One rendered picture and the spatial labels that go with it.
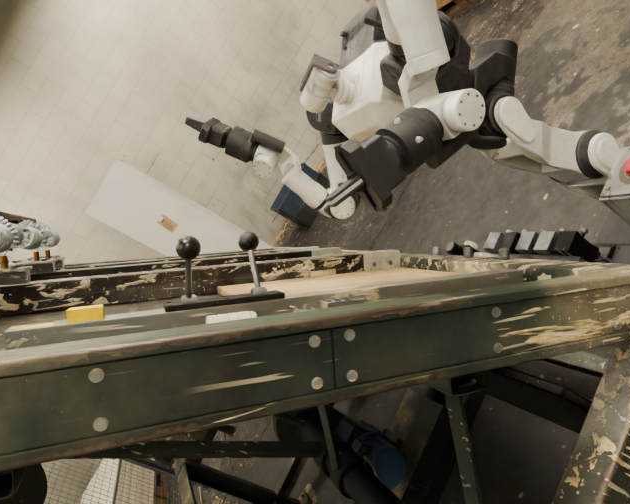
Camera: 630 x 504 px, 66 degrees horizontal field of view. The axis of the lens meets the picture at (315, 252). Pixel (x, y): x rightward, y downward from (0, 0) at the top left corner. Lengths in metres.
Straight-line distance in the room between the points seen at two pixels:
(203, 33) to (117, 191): 2.48
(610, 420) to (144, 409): 0.77
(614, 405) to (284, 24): 6.12
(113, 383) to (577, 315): 0.67
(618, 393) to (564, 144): 0.80
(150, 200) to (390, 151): 4.19
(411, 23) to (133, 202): 4.23
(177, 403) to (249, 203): 5.81
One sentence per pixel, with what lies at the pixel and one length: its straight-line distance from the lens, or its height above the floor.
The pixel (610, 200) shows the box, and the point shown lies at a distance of 1.06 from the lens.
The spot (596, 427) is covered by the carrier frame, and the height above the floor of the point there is 0.79.
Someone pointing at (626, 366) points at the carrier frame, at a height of 0.79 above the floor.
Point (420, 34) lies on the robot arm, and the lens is 0.82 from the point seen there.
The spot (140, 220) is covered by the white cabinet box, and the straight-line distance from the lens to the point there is 4.87.
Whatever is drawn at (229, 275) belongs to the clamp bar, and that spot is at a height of 1.35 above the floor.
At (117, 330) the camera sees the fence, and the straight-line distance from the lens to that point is 0.81.
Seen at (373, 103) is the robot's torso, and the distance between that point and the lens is 1.15.
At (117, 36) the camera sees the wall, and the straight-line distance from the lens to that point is 6.45.
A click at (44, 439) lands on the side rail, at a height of 1.59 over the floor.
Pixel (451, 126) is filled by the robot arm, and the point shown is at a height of 1.28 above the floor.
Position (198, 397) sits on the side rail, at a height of 1.47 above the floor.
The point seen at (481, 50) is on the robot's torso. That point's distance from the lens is 1.51.
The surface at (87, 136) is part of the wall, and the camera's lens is 6.32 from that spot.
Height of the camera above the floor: 1.62
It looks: 19 degrees down
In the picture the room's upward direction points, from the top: 59 degrees counter-clockwise
